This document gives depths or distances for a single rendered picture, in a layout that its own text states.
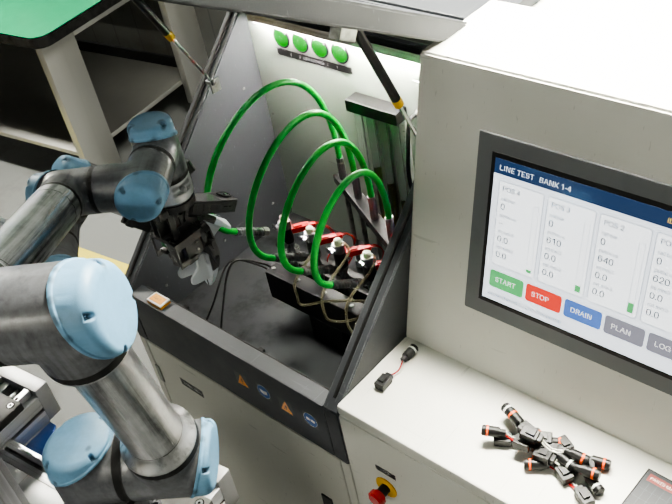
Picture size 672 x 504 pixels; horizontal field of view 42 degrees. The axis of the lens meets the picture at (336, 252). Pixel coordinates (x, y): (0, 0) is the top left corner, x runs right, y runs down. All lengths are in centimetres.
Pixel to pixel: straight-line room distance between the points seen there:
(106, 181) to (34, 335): 42
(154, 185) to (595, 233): 69
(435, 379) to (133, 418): 70
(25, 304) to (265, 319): 117
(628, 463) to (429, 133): 66
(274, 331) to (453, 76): 84
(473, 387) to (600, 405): 24
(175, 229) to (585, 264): 69
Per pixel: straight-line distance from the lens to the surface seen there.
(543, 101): 144
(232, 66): 215
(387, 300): 170
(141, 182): 135
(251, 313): 216
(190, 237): 154
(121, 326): 105
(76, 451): 140
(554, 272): 152
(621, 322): 150
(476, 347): 170
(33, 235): 125
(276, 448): 207
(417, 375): 173
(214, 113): 214
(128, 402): 118
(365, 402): 170
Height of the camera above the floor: 226
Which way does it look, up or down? 39 degrees down
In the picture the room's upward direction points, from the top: 12 degrees counter-clockwise
